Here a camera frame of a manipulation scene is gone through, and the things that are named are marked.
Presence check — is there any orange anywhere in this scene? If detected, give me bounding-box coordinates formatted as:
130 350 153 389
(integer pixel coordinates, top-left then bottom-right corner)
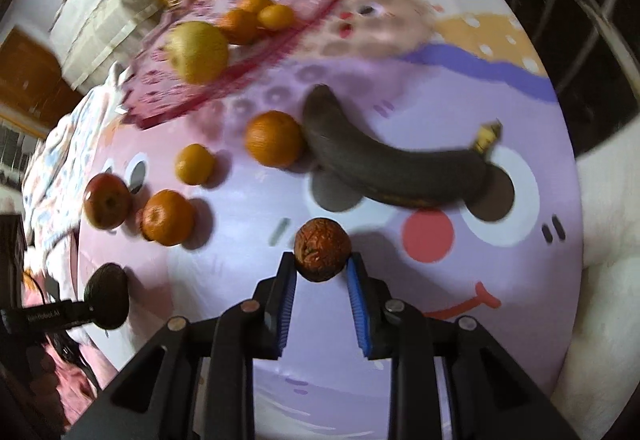
244 111 305 168
215 8 259 46
139 190 196 247

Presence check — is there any small dark red fruit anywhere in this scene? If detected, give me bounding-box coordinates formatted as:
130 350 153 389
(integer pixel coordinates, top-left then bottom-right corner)
294 218 352 283

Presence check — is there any blackened overripe banana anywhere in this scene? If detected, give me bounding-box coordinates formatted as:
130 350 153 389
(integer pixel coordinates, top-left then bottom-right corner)
302 85 502 208

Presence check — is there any yellow pear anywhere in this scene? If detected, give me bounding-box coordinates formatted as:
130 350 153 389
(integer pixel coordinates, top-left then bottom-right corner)
164 21 230 85

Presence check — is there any dark brown avocado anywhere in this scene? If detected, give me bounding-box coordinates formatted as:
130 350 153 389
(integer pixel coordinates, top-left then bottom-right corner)
84 262 129 330

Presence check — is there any person's left hand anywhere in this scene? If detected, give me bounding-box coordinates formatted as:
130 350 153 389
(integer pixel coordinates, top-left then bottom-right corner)
1 345 65 439

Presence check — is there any pastel patterned quilt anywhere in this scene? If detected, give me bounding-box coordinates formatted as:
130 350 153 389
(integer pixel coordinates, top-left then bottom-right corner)
22 63 125 273

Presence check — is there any pink velvet blanket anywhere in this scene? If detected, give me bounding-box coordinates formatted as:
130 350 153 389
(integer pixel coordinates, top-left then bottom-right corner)
22 228 120 426

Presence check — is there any red yellow apple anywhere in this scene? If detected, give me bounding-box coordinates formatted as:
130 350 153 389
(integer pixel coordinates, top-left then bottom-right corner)
82 172 132 230

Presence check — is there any brown wooden door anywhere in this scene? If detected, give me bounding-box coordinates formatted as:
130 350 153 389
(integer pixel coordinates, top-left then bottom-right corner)
1 26 82 130

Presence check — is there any small light orange mandarin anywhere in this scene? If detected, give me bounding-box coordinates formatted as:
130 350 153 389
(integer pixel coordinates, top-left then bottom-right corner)
174 143 217 186

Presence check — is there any white lace cloth cover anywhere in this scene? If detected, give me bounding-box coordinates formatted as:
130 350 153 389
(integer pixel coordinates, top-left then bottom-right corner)
49 0 163 93

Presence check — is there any cartoon printed tablecloth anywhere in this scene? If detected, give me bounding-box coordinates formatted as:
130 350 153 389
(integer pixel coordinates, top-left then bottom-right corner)
70 0 582 439

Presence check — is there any mandarin in plate upper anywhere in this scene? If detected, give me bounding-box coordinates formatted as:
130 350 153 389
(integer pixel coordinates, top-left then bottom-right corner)
238 0 272 15

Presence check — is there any mandarin in plate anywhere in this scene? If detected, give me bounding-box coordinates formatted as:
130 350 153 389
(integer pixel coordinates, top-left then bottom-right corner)
238 0 272 15
257 4 296 32

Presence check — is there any mandarin in plate lower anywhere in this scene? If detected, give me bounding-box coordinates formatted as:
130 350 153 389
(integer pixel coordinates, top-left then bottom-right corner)
257 4 296 32

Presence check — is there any pink plastic fruit plate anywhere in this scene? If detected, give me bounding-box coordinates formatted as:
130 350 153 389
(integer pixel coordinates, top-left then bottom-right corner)
122 0 338 129

